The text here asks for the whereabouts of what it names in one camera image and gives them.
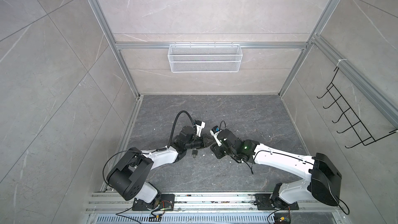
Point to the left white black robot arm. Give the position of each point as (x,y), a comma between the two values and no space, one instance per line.
(128,177)

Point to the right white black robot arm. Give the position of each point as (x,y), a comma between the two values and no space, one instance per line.
(319,178)

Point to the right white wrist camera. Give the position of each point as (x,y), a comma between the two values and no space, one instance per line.
(214,133)

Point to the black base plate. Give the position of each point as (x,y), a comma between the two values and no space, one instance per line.
(159,203)
(267,202)

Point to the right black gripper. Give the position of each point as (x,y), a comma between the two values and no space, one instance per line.
(215,149)

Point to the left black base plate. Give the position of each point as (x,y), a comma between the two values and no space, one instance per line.
(159,203)

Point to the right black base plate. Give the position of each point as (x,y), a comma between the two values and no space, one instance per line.
(267,202)

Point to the black wire hook rack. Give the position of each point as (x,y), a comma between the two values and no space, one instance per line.
(348,113)

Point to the black padlock left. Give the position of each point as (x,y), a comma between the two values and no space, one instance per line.
(195,153)

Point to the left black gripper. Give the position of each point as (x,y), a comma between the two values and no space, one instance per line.
(205,141)

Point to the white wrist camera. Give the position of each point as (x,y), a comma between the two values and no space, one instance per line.
(214,133)
(199,126)

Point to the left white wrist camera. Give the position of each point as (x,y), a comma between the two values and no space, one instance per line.
(199,126)

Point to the aluminium front rail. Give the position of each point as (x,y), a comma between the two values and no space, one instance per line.
(110,202)

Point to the white wire mesh basket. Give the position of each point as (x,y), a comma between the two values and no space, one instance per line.
(205,58)

